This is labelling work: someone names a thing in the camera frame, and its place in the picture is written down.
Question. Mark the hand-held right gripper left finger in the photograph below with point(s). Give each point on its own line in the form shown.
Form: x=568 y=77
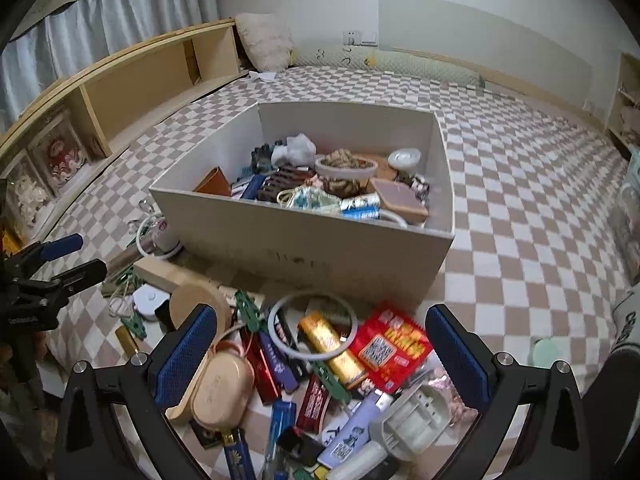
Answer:
x=185 y=355

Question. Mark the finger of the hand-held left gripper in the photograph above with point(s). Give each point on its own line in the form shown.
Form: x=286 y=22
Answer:
x=80 y=272
x=62 y=247

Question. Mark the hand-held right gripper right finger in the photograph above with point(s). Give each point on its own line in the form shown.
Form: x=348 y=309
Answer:
x=457 y=355

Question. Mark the white tape measure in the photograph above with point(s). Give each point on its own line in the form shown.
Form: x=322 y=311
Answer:
x=150 y=302

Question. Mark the beige cardboard shoe box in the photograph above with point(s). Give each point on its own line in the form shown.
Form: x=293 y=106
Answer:
x=300 y=255

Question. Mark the pink floral packet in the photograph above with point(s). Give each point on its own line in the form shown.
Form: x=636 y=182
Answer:
x=457 y=395

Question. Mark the round wooden disc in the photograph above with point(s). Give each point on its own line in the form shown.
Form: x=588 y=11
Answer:
x=192 y=302

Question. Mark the beige earbuds case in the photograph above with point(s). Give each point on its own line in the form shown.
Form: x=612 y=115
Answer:
x=222 y=395

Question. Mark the dark red metallic bar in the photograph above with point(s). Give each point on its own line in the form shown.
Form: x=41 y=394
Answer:
x=257 y=375

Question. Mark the white plastic holder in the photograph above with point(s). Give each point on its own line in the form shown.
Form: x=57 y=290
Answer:
x=415 y=420

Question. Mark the pale green round object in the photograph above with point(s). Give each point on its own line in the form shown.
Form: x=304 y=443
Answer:
x=541 y=352

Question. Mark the plywood block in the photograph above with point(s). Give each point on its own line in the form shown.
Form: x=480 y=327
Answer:
x=165 y=272

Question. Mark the packing tape roll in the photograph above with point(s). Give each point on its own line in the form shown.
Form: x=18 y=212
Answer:
x=165 y=240

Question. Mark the framed doll display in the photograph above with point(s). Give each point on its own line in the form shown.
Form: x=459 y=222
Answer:
x=57 y=155

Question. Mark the purple snack packet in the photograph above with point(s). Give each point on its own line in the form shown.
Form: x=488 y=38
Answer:
x=280 y=365

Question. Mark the blue flower pen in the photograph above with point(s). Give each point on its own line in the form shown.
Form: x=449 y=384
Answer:
x=234 y=457

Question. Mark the gold snack bar packet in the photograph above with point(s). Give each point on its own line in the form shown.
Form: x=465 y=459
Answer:
x=330 y=345

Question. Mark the blue white tube packet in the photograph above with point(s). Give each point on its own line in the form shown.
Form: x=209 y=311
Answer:
x=352 y=435

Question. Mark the dark red snack packet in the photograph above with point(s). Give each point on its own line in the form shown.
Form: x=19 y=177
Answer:
x=312 y=405

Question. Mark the small black box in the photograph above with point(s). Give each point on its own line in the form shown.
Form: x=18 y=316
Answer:
x=297 y=450

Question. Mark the orange brown card wallet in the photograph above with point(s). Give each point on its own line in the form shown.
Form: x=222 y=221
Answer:
x=215 y=182

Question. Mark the checkered bed sheet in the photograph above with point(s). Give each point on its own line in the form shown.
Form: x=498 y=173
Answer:
x=510 y=200

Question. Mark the brown square box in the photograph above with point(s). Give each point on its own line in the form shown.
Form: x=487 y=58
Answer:
x=397 y=197

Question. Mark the blue white tube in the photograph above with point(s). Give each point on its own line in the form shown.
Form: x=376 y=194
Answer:
x=360 y=207

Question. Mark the wooden headboard shelf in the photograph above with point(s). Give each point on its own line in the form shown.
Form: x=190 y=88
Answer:
x=145 y=75

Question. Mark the dark brown ribbed box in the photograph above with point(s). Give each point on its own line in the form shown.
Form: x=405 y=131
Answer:
x=285 y=185

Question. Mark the green patterned packet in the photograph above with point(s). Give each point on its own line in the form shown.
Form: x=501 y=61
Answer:
x=310 y=199

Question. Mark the white round lid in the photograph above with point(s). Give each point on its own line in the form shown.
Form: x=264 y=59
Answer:
x=405 y=158

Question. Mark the bowl of brown pieces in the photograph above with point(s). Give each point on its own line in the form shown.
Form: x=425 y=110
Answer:
x=345 y=162

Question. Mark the grey curtain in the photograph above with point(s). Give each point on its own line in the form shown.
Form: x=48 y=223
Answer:
x=100 y=20

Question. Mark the white plastic bag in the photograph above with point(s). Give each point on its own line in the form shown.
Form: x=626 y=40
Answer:
x=297 y=149

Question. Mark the white paper scrap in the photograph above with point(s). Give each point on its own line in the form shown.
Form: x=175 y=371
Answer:
x=262 y=75

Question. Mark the fluffy pink pillow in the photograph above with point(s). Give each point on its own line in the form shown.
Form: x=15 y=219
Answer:
x=265 y=42

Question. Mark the pale green bolster pillow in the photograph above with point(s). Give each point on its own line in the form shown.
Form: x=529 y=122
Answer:
x=415 y=65

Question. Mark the wooden wardrobe shelf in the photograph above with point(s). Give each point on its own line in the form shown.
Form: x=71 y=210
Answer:
x=625 y=95

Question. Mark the white wall panel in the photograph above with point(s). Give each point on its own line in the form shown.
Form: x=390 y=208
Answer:
x=480 y=40

